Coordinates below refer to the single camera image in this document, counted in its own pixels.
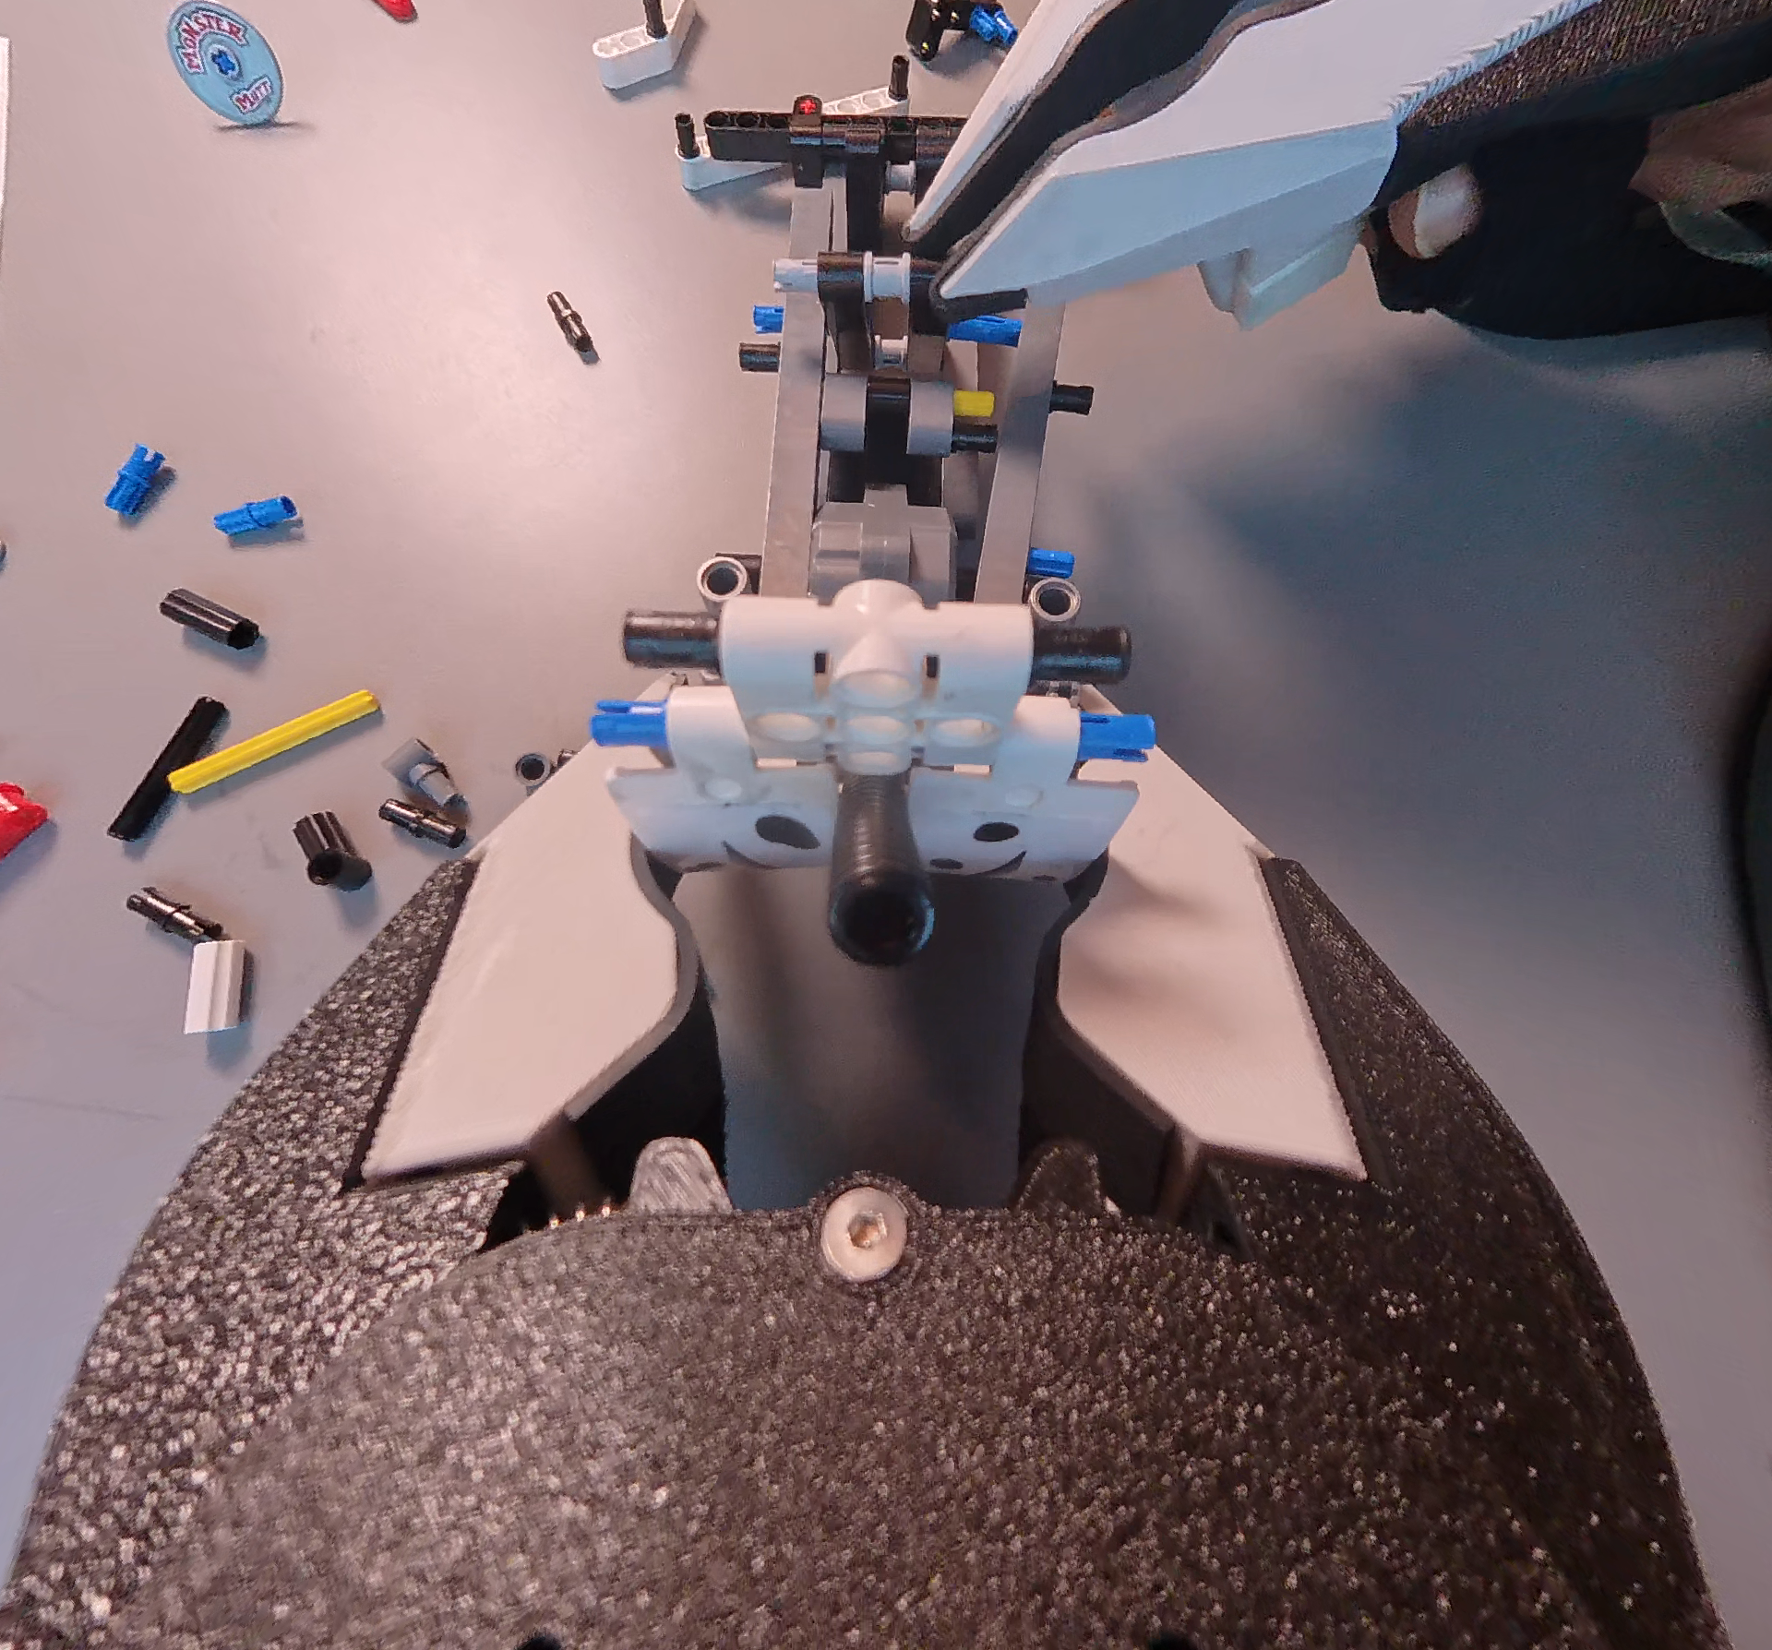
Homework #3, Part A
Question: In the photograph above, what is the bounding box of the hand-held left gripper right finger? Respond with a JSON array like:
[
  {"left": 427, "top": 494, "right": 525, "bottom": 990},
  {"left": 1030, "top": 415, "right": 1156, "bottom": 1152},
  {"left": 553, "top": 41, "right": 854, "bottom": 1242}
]
[{"left": 1025, "top": 757, "right": 1371, "bottom": 1175}]

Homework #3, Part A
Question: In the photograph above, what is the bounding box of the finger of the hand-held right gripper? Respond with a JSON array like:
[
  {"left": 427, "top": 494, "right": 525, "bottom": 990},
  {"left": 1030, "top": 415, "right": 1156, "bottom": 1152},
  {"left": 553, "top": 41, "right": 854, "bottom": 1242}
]
[
  {"left": 938, "top": 0, "right": 1772, "bottom": 329},
  {"left": 905, "top": 0, "right": 1306, "bottom": 247}
]

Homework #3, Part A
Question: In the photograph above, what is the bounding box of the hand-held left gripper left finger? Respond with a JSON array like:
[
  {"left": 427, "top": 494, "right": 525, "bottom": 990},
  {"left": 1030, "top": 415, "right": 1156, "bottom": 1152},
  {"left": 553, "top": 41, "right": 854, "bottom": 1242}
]
[{"left": 362, "top": 764, "right": 717, "bottom": 1182}]

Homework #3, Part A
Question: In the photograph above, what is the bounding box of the light grey brick beam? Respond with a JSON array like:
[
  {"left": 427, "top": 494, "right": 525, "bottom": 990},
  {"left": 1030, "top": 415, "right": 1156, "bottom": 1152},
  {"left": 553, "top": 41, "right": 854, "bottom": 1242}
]
[{"left": 674, "top": 67, "right": 918, "bottom": 199}]

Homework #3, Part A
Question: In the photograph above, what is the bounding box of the toy brick model car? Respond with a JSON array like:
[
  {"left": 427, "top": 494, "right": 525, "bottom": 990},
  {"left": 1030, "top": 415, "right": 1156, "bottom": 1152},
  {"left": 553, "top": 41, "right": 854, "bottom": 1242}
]
[{"left": 588, "top": 67, "right": 1160, "bottom": 963}]

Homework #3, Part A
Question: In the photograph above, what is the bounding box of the person's right hand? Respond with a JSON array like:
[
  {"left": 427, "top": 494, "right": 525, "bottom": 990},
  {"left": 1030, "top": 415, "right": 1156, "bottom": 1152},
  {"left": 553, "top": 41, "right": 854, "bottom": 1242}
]
[{"left": 1371, "top": 96, "right": 1772, "bottom": 342}]

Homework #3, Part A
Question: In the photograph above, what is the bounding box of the small black blue connector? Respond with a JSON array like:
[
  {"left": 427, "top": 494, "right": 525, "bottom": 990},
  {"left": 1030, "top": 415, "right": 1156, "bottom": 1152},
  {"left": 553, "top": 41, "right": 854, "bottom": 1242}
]
[{"left": 906, "top": 0, "right": 1022, "bottom": 71}]

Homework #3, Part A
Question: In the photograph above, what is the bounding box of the black round brick connector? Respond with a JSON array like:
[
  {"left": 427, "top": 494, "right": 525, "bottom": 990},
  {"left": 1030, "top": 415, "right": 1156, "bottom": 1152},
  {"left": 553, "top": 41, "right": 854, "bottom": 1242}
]
[{"left": 288, "top": 811, "right": 380, "bottom": 894}]

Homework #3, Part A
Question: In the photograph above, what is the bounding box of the grey and black connector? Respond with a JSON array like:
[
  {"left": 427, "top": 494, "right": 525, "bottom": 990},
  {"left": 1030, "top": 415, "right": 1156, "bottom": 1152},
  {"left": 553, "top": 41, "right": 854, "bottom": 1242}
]
[{"left": 380, "top": 734, "right": 477, "bottom": 854}]

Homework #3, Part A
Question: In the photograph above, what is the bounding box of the small white brick connector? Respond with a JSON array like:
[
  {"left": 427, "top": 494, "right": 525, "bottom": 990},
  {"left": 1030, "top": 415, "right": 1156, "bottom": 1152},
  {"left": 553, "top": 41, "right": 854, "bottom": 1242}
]
[{"left": 181, "top": 938, "right": 256, "bottom": 1040}]

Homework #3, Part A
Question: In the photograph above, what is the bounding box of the long black brick pin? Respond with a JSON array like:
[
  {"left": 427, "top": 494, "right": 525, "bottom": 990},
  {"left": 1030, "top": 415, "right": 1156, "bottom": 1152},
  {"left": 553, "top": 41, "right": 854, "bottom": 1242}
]
[{"left": 123, "top": 883, "right": 230, "bottom": 949}]

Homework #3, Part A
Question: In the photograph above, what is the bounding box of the yellow brick axle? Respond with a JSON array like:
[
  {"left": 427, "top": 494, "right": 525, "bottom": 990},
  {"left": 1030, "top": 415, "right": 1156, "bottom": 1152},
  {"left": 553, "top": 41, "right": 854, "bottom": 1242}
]
[{"left": 167, "top": 687, "right": 383, "bottom": 803}]

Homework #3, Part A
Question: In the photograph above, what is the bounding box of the black brick axle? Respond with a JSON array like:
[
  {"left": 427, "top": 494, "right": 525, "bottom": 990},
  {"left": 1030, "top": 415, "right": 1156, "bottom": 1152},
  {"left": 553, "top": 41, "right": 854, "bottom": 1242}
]
[{"left": 103, "top": 697, "right": 236, "bottom": 844}]

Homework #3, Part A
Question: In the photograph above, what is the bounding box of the black cylinder brick pin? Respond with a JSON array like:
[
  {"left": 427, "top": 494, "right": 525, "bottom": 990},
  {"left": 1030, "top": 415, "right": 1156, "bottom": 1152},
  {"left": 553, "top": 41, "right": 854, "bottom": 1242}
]
[{"left": 159, "top": 584, "right": 269, "bottom": 656}]

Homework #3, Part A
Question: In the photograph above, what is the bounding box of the round grey disc piece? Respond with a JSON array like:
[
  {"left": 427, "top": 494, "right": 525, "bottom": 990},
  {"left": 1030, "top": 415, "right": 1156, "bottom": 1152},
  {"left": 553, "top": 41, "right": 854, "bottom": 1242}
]
[{"left": 159, "top": 0, "right": 288, "bottom": 134}]

